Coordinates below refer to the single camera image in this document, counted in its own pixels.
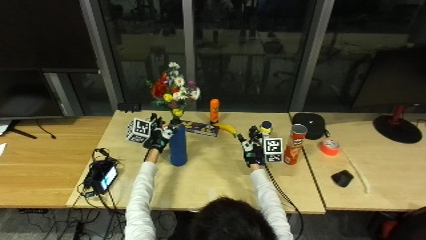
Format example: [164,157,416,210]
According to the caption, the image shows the colourful flower bouquet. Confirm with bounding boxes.
[148,61,203,126]

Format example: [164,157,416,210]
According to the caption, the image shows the red chips can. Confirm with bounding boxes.
[283,123,309,166]

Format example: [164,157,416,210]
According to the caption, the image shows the red and black bag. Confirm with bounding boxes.
[367,205,426,240]

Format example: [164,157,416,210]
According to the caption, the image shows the small blue-capped bottle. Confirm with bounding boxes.
[259,120,275,138]

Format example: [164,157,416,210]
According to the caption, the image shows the person's left hand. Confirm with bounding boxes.
[143,113,175,154]

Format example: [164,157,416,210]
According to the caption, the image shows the black monitor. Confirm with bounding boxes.
[0,67,102,140]

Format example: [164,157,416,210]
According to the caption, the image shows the grey window frame post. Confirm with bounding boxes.
[182,0,199,111]
[79,0,127,112]
[289,0,337,113]

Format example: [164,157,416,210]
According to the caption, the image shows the orange bottle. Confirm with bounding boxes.
[210,98,222,125]

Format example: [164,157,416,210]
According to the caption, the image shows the black power strip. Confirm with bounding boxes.
[18,208,50,215]

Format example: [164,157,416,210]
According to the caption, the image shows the tall blue vase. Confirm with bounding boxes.
[168,123,190,167]

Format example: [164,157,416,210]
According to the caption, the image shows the white marker cube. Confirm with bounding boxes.
[263,136,285,164]
[126,117,154,144]

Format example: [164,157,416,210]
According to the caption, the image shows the person's right hand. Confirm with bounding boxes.
[236,125,268,168]

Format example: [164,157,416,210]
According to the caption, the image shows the white paper sheet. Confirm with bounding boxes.
[0,119,13,158]

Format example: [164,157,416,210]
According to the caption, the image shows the black computer mouse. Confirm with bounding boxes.
[331,169,356,188]

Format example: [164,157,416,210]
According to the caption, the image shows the yellow banana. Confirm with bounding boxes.
[212,122,240,139]

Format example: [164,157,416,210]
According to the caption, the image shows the small black box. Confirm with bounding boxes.
[116,102,143,113]

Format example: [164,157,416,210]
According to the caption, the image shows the tangled floor cables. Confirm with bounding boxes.
[19,209,179,240]

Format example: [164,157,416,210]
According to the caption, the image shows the dark patterned flat box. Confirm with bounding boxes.
[179,119,222,138]

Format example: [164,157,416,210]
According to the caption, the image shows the black monitor cable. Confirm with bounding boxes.
[34,119,59,140]

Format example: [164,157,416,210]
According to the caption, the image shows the black glove cable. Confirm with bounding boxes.
[264,164,307,240]

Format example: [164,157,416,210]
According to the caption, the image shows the black round stand red pole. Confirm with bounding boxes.
[372,104,425,145]

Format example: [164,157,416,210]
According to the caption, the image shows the black device with lit screen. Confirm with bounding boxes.
[83,159,122,196]

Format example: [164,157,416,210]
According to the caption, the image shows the black zip pouch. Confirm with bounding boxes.
[291,112,331,141]

